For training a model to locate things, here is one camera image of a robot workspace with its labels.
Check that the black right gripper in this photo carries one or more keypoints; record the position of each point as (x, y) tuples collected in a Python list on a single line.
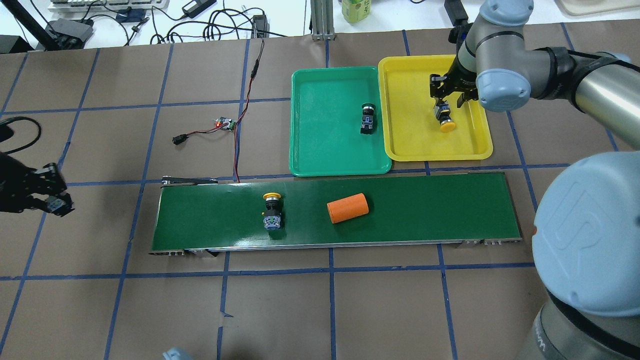
[(460, 80)]

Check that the small motor controller board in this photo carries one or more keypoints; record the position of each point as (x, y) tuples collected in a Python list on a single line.
[(225, 124)]

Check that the green conveyor belt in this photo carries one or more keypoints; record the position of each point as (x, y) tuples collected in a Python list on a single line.
[(454, 208)]

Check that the yellow tray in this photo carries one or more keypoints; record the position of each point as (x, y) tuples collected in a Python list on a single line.
[(410, 130)]

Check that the black power adapter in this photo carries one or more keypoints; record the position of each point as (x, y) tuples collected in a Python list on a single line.
[(194, 8)]

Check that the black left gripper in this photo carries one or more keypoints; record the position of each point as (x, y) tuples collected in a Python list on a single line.
[(14, 181)]

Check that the orange cylinder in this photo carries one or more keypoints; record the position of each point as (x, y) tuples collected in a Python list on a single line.
[(347, 208)]

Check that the green tea bottle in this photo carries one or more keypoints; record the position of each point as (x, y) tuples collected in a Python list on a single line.
[(354, 11)]

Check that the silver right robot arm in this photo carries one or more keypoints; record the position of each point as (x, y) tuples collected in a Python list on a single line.
[(90, 290)]

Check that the green tray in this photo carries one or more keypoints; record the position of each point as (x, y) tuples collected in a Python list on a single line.
[(325, 123)]

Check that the yellow push button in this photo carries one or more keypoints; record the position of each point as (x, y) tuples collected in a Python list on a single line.
[(446, 124), (272, 217)]

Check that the aluminium frame post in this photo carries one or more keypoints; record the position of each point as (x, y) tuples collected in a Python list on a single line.
[(322, 20)]

